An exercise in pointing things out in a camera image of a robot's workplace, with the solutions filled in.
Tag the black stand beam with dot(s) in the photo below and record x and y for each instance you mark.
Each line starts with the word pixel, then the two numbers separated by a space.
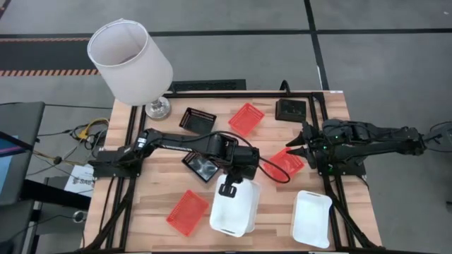
pixel 53 194

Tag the black plastic mesh basket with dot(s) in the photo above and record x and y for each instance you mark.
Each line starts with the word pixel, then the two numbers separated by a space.
pixel 203 125
pixel 201 169
pixel 290 110

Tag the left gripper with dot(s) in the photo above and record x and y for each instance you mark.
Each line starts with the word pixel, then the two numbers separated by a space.
pixel 247 160

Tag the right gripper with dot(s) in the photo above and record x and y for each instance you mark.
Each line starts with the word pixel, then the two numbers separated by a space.
pixel 318 141

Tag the white fabric lampshade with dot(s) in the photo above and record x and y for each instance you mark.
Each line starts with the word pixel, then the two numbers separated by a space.
pixel 141 70

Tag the black aluminium table frame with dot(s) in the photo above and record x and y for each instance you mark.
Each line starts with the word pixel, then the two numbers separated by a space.
pixel 229 94

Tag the dark grey monitor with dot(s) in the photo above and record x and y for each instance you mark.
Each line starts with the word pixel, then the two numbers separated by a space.
pixel 21 120

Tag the white printed paper sheet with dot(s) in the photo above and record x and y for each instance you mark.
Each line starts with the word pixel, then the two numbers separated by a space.
pixel 83 181

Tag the black perforated floor strip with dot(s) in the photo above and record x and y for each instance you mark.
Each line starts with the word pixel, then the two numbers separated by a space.
pixel 208 85

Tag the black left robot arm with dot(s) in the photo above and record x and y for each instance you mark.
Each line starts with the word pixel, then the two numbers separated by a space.
pixel 176 141

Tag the orange plastic mesh basket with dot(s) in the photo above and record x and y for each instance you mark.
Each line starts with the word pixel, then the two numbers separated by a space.
pixel 287 166
pixel 187 213
pixel 246 120

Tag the clear glass lamp base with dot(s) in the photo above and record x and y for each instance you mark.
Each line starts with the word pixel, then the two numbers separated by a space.
pixel 157 108

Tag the white plastic bin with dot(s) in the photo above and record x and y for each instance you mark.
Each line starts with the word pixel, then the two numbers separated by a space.
pixel 310 220
pixel 233 215

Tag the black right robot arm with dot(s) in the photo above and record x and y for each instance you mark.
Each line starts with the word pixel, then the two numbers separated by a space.
pixel 381 139

